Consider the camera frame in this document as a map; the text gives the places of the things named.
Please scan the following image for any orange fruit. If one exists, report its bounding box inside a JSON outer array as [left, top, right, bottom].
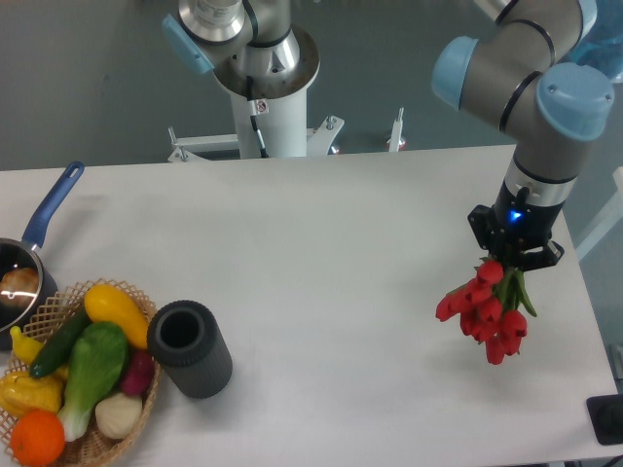
[[10, 410, 65, 466]]

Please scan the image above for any black cable on pedestal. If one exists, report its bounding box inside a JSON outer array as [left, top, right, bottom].
[[243, 76, 270, 160]]

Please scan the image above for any white frame at right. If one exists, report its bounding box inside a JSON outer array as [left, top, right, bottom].
[[575, 166, 622, 261]]

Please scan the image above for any green bok choy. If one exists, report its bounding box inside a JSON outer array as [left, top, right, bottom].
[[57, 322, 128, 443]]

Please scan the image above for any green cucumber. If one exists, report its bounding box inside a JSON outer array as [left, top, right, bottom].
[[29, 307, 92, 378]]

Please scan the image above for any dark grey ribbed vase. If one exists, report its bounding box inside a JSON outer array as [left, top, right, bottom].
[[147, 300, 233, 399]]

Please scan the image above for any brown bread in pan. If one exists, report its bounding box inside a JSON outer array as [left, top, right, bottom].
[[1, 268, 39, 309]]

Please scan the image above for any yellow squash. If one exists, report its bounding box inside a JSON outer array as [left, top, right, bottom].
[[84, 283, 148, 350]]

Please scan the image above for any yellow bell pepper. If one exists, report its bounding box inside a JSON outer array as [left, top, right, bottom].
[[1, 371, 64, 418]]

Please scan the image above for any woven wicker basket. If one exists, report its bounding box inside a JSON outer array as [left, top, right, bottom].
[[22, 278, 162, 466]]

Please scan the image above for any white garlic bulb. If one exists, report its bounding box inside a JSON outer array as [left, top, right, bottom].
[[95, 392, 142, 440]]

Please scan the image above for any yellow banana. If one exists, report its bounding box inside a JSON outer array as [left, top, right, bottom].
[[9, 326, 69, 382]]

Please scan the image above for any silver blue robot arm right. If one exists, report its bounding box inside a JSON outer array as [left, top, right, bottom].
[[431, 1, 614, 271]]

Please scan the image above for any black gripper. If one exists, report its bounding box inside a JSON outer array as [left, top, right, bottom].
[[467, 190, 565, 270]]

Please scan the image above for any black device at edge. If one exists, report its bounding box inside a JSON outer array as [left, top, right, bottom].
[[586, 394, 622, 446]]

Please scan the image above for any red tulip bouquet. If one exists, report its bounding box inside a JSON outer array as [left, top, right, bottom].
[[435, 257, 537, 366]]

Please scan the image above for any blue handled saucepan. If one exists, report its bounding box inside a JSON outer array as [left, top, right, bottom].
[[1, 162, 85, 351]]

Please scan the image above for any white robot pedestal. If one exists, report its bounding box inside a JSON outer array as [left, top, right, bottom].
[[167, 97, 345, 162]]

